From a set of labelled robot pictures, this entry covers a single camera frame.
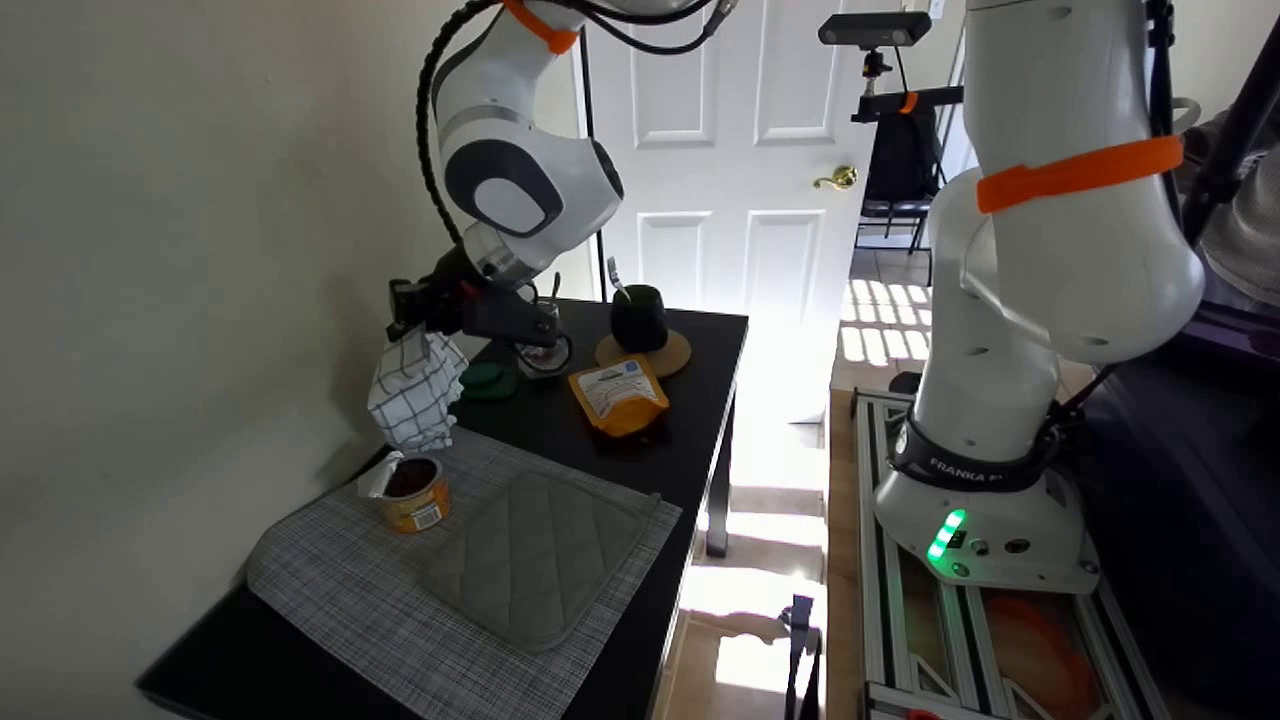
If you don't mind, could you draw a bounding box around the grey quilted pot holder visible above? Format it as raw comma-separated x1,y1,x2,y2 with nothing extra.
417,466,666,657

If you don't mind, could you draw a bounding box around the clear glass jar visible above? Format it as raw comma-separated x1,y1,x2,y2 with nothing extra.
512,311,576,386

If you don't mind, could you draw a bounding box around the black folding chair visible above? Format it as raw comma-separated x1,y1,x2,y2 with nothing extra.
854,112,954,291

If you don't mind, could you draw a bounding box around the orange tin can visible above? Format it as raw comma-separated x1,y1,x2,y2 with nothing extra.
356,452,458,542

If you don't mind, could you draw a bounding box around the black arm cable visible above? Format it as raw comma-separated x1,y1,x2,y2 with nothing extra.
413,0,741,258

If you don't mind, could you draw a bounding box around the black blue clamp stand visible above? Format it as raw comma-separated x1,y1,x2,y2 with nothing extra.
777,591,825,720

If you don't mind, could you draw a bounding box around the black table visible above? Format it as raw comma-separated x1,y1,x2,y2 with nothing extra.
138,296,754,720

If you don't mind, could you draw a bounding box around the wide orange strap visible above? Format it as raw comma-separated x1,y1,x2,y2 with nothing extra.
973,132,1188,221

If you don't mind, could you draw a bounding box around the round cork coaster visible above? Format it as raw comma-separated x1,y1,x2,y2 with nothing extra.
591,326,696,386

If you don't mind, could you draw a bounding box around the grey woven placemat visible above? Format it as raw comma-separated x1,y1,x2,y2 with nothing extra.
241,426,690,720

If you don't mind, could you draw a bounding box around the white checked towel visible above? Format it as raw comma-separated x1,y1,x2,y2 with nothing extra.
363,330,474,457

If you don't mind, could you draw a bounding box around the dark upholstered furniture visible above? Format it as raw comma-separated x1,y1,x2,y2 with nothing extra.
1064,291,1280,720

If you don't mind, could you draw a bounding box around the black stereo camera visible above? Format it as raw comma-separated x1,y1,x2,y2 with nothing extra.
817,14,937,53

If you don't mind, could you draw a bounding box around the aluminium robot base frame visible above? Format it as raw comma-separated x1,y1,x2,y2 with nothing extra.
854,392,1175,720

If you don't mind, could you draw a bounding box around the green round lid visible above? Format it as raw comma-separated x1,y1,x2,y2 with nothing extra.
458,358,526,405

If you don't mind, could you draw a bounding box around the narrow orange strap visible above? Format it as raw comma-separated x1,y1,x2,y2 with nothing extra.
502,0,586,60

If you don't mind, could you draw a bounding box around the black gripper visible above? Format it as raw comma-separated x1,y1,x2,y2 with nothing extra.
385,254,570,360

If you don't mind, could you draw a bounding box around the black mug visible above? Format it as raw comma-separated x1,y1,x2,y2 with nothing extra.
609,280,674,358

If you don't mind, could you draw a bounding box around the white panel door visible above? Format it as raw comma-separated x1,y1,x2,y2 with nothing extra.
576,0,978,466

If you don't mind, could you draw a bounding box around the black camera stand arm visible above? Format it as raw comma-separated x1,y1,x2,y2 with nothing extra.
854,46,978,132

